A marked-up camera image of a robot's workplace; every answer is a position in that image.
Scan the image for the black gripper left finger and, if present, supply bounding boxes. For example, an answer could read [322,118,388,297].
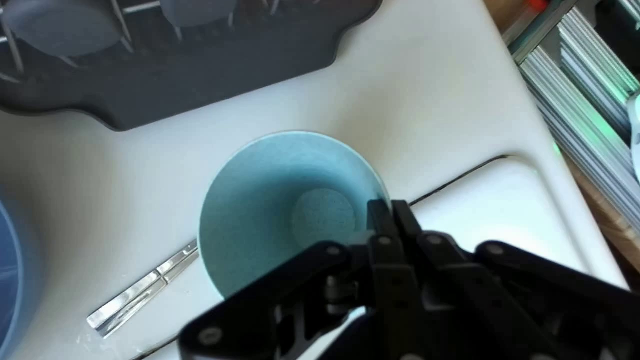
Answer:
[176,198,395,360]

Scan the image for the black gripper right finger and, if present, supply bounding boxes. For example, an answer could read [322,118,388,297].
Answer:
[392,200,640,360]

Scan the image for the light grey-blue tall cup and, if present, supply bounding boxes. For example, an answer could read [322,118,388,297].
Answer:
[197,133,389,299]

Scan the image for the white kitchen sink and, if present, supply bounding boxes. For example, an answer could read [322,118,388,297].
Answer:
[0,0,623,360]

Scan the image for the black dish drying rack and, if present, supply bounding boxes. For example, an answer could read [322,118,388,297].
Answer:
[0,0,382,130]

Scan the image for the silver knife on counter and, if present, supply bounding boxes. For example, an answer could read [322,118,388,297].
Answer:
[85,241,197,338]

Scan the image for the blue bowl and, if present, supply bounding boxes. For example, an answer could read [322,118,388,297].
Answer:
[0,200,42,360]

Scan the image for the aluminium frame rails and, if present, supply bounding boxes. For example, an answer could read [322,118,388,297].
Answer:
[503,0,640,234]

